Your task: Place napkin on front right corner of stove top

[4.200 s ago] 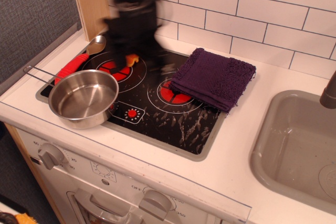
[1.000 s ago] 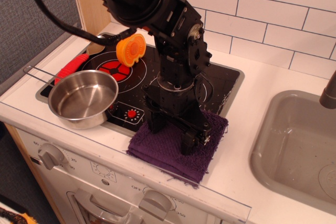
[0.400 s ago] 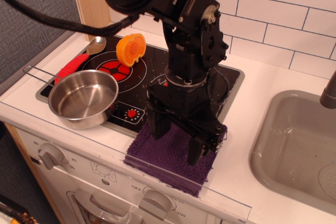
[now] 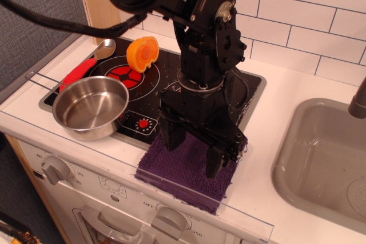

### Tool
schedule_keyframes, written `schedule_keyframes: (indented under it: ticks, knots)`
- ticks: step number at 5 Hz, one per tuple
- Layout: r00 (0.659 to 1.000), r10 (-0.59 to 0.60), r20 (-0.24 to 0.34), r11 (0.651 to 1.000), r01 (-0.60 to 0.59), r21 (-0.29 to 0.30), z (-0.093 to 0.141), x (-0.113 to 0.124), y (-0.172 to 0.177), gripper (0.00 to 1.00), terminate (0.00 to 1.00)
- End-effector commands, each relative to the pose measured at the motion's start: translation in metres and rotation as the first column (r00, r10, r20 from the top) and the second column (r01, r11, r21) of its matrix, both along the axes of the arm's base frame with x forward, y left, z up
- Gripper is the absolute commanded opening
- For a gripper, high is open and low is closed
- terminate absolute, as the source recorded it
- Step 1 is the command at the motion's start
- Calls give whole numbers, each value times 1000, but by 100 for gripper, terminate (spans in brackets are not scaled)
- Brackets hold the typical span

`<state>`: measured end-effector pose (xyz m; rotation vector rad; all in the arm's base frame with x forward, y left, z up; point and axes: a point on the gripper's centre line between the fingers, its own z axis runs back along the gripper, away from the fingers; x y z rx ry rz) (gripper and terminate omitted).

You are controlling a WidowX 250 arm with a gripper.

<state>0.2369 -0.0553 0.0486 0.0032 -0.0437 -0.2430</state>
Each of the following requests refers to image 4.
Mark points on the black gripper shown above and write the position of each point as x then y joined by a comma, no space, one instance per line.
211,114

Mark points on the purple cloth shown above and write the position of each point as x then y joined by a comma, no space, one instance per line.
181,173

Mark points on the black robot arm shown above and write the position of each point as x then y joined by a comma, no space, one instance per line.
210,48

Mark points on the black toy stovetop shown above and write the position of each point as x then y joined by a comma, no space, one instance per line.
142,124

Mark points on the grey oven knob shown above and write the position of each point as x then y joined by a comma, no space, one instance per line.
169,222

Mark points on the orange toy half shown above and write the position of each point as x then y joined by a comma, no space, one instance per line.
142,53

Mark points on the stainless steel pot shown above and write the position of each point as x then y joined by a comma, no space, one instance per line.
91,108

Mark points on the grey sink basin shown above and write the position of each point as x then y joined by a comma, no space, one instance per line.
320,166

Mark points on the grey timer knob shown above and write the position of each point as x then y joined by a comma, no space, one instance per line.
55,169

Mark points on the grey faucet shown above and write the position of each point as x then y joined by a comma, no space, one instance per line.
357,106

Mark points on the orange object bottom left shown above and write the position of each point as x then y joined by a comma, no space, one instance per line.
24,238

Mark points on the grey oven door handle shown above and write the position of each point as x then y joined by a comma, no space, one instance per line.
108,227

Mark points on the red handled metal spoon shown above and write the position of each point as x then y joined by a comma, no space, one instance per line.
104,50

